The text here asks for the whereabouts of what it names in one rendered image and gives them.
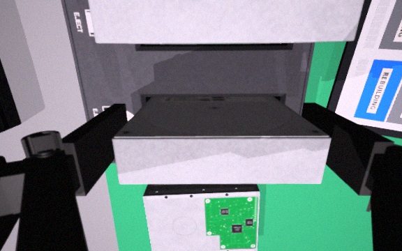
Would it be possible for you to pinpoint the black-framed status screen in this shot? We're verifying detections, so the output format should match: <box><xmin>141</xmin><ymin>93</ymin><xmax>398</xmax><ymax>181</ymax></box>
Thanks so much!
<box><xmin>326</xmin><ymin>0</ymin><xmax>402</xmax><ymax>139</ymax></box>

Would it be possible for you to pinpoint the green flat mat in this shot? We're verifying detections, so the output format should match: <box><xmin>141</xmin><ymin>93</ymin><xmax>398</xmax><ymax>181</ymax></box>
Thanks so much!
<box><xmin>105</xmin><ymin>42</ymin><xmax>373</xmax><ymax>251</ymax></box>

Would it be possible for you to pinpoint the grey hard drive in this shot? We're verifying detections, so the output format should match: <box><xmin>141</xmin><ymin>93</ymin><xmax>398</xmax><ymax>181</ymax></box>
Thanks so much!
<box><xmin>143</xmin><ymin>184</ymin><xmax>260</xmax><ymax>251</ymax></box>
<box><xmin>112</xmin><ymin>96</ymin><xmax>332</xmax><ymax>184</ymax></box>
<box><xmin>88</xmin><ymin>0</ymin><xmax>364</xmax><ymax>45</ymax></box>

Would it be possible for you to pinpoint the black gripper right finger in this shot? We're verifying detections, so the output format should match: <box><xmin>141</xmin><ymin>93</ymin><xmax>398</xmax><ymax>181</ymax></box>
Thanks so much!
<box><xmin>301</xmin><ymin>102</ymin><xmax>402</xmax><ymax>251</ymax></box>

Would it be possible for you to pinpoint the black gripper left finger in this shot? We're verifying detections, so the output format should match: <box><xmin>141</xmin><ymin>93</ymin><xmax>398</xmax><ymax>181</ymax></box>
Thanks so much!
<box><xmin>0</xmin><ymin>104</ymin><xmax>128</xmax><ymax>251</ymax></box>

